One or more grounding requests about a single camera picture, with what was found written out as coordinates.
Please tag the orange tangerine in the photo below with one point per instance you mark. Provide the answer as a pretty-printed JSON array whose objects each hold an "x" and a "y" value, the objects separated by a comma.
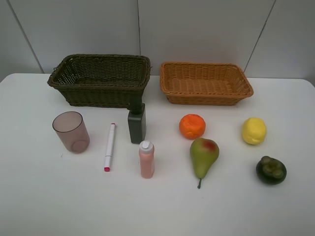
[{"x": 192, "y": 126}]

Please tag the green red pear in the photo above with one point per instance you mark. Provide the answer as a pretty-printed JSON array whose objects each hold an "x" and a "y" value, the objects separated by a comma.
[{"x": 203, "y": 154}]

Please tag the translucent pink plastic cup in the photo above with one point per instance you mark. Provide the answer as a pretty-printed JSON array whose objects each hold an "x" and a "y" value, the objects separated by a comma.
[{"x": 71, "y": 130}]

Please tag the yellow lemon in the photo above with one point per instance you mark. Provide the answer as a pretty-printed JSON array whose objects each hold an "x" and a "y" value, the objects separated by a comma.
[{"x": 254, "y": 131}]

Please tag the dark mangosteen with green calyx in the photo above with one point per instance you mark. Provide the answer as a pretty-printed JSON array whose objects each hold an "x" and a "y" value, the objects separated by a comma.
[{"x": 271, "y": 171}]

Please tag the dark grey pump bottle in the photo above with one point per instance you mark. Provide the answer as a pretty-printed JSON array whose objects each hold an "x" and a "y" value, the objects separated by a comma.
[{"x": 136, "y": 119}]

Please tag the pink bottle with white cap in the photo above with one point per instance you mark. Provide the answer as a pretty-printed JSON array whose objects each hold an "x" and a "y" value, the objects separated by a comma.
[{"x": 146, "y": 155}]

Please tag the orange wicker basket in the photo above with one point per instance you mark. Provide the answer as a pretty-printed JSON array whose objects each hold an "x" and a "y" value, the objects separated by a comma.
[{"x": 189, "y": 83}]

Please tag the white marker with pink cap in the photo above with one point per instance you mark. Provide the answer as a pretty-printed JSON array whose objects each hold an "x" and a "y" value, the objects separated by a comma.
[{"x": 109, "y": 148}]

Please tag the dark brown wicker basket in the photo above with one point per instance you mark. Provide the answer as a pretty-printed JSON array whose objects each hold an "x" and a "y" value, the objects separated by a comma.
[{"x": 106, "y": 81}]

